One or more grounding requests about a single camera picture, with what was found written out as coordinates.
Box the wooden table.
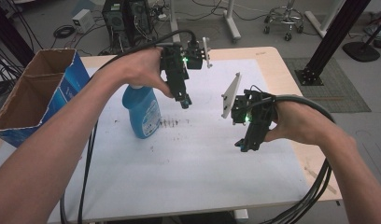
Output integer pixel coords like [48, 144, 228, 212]
[0, 46, 343, 224]

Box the white paper sheet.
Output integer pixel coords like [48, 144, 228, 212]
[48, 58, 310, 224]

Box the black computer tower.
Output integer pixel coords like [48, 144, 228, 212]
[101, 0, 156, 52]

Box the round black stand base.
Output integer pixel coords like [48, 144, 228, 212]
[342, 41, 381, 63]

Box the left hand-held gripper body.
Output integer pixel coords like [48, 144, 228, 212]
[160, 36, 213, 98]

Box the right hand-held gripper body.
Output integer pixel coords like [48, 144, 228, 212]
[220, 72, 277, 149]

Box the person's right hand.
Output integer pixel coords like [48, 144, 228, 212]
[262, 100, 337, 147]

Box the coiled black cable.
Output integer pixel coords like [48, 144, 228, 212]
[52, 24, 77, 40]

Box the left hand-held gripper black cable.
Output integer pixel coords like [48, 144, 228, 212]
[59, 29, 199, 224]

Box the grey floor mat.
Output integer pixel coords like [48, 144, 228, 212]
[283, 57, 373, 114]

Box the office chair wheeled base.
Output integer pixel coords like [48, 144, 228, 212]
[262, 0, 305, 42]

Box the person's left hand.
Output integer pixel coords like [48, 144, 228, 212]
[112, 46, 175, 99]

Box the white power supply box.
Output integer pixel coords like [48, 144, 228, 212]
[71, 8, 96, 35]

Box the blue detergent bottle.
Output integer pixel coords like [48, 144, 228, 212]
[121, 84, 162, 140]

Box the right hand-held gripper black cable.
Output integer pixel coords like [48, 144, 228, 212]
[259, 94, 336, 224]

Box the black aluminium post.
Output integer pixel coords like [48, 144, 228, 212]
[293, 0, 373, 87]

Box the open cardboard box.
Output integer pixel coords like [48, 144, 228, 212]
[0, 48, 92, 148]

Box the white stand leg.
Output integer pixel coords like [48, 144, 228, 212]
[222, 0, 243, 44]

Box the hand-held gripper black cable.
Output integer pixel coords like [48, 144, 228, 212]
[259, 94, 336, 224]
[59, 29, 199, 224]

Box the black metal stand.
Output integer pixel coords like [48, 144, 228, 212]
[0, 0, 36, 68]

